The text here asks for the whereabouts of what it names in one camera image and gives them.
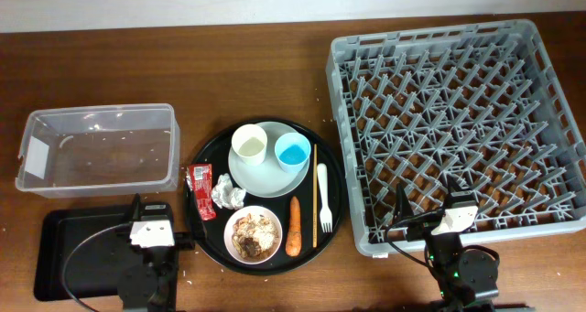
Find round black serving tray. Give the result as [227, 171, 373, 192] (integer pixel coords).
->
[183, 118, 348, 275]

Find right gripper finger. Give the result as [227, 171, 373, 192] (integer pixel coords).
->
[394, 183, 414, 227]
[446, 175, 467, 193]

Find grey round plate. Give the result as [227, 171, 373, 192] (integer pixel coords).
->
[228, 121, 309, 198]

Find white plastic fork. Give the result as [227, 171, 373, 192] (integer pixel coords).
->
[317, 163, 332, 233]

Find white tissue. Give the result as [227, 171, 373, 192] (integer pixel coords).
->
[212, 173, 246, 210]

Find food scraps with rice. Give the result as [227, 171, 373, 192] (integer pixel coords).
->
[232, 213, 280, 262]

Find wooden chopstick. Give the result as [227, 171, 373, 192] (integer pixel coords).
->
[312, 144, 318, 248]

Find clear plastic bin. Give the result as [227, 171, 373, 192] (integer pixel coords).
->
[15, 103, 180, 199]

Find light blue cup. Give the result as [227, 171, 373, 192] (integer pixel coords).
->
[274, 133, 311, 173]

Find black rectangular tray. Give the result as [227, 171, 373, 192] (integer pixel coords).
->
[33, 204, 140, 301]

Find pink bowl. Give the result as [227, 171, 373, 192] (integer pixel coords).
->
[223, 206, 283, 265]

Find grey dishwasher rack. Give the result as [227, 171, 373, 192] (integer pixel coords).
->
[326, 19, 585, 257]

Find red snack wrapper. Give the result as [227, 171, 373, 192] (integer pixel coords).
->
[187, 164, 216, 221]

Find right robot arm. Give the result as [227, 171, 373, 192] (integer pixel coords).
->
[387, 178, 500, 311]

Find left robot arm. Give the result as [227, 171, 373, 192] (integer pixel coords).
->
[115, 194, 206, 311]

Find orange carrot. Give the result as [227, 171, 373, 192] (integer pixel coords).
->
[286, 197, 302, 257]

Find cream paper cup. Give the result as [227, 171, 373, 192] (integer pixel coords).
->
[231, 124, 268, 166]

